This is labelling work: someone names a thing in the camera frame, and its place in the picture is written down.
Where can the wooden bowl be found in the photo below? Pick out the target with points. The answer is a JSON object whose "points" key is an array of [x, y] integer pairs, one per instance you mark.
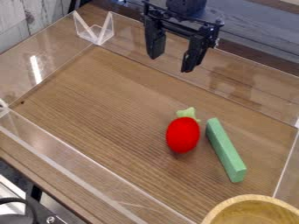
{"points": [[252, 209]]}

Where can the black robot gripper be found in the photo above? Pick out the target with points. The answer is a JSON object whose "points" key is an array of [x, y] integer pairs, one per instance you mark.
{"points": [[182, 17]]}

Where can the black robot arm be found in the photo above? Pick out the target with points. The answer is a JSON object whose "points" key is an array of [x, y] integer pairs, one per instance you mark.
{"points": [[180, 18]]}

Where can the clear acrylic corner bracket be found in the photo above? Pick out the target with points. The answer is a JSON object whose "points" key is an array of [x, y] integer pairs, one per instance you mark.
{"points": [[94, 34]]}

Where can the black metal table clamp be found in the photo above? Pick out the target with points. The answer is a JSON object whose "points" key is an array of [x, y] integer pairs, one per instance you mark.
{"points": [[21, 210]]}

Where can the clear acrylic enclosure walls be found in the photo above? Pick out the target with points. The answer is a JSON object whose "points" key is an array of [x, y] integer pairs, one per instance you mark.
{"points": [[84, 111]]}

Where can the red plush strawberry toy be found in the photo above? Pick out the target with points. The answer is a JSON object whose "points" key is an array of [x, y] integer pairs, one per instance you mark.
{"points": [[182, 132]]}

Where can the green rectangular block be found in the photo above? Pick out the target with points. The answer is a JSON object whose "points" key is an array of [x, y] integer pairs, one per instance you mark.
{"points": [[225, 151]]}

